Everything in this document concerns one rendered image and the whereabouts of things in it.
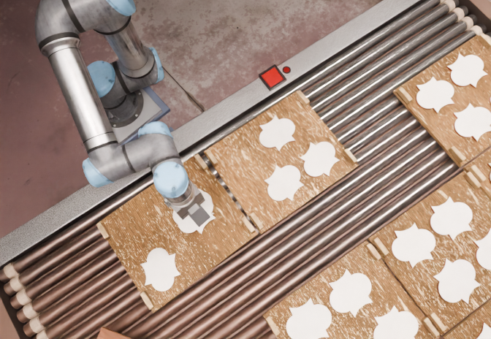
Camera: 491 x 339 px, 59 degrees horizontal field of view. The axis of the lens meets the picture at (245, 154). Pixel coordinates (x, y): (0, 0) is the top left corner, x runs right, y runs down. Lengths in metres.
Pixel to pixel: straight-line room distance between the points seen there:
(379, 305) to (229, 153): 0.69
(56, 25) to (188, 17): 1.88
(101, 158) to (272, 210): 0.63
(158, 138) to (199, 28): 1.90
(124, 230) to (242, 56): 1.58
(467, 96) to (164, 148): 1.14
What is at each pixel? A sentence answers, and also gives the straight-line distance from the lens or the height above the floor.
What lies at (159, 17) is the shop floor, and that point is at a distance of 2.99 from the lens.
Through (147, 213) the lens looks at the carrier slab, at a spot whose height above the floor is 0.94.
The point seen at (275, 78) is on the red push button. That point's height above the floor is 0.93.
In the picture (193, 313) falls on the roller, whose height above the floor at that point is 0.92.
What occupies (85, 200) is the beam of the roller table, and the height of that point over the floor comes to 0.91.
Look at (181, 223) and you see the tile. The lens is 1.43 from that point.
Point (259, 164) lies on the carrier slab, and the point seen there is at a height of 0.94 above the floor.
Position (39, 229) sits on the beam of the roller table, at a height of 0.92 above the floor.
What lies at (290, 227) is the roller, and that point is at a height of 0.92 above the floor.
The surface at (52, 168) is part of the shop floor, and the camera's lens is 2.73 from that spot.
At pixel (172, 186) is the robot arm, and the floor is 1.42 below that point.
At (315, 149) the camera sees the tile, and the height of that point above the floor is 0.95.
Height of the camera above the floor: 2.36
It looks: 72 degrees down
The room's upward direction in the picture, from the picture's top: 4 degrees counter-clockwise
